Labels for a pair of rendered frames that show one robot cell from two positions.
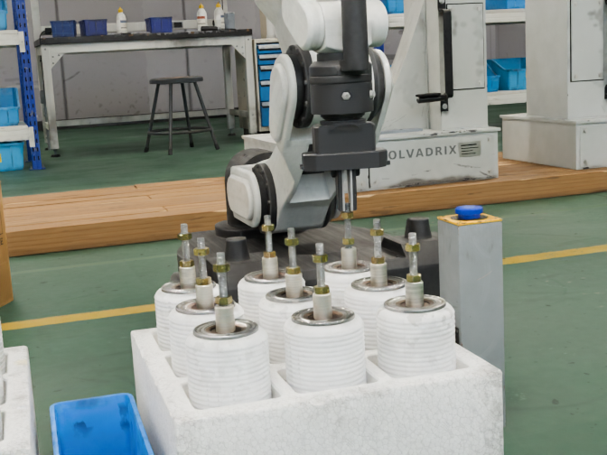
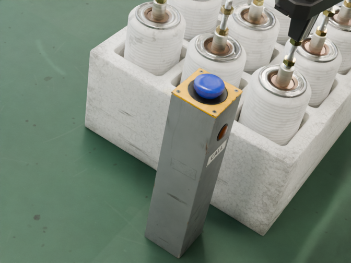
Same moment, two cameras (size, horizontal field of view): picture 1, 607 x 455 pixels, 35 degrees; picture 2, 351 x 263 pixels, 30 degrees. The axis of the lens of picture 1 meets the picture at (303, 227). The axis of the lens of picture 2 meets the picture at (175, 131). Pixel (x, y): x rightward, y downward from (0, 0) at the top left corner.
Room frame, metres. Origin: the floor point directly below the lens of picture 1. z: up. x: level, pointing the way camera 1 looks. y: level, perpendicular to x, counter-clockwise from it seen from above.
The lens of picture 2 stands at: (1.80, -0.75, 0.86)
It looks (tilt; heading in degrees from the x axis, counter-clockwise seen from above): 44 degrees down; 133
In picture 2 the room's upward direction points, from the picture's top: 12 degrees clockwise
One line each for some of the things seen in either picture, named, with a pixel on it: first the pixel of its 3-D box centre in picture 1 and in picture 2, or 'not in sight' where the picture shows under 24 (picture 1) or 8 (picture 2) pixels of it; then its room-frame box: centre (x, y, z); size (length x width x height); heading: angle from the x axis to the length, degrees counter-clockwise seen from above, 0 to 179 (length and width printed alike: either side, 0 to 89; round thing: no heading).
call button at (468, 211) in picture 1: (469, 213); (208, 87); (1.38, -0.24, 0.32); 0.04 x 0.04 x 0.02
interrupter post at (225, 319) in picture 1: (225, 319); not in sight; (1.07, 0.10, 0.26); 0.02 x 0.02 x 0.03
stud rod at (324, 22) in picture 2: (268, 241); (324, 22); (1.33, 0.05, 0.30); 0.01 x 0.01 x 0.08
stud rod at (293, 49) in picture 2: (348, 228); (292, 51); (1.37, -0.06, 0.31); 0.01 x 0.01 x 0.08
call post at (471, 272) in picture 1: (471, 323); (188, 171); (1.38, -0.24, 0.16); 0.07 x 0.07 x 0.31; 17
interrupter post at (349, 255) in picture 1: (349, 258); (284, 74); (1.37, -0.06, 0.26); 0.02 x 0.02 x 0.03
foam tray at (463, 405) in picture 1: (301, 413); (234, 88); (1.22, 0.02, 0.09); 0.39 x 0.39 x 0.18; 17
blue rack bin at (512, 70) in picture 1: (515, 73); not in sight; (6.79, -1.53, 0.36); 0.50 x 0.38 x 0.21; 16
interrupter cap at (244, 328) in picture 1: (226, 329); not in sight; (1.07, 0.10, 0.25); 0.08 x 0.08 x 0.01
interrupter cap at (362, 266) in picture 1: (349, 267); (282, 81); (1.37, -0.06, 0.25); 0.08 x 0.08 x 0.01
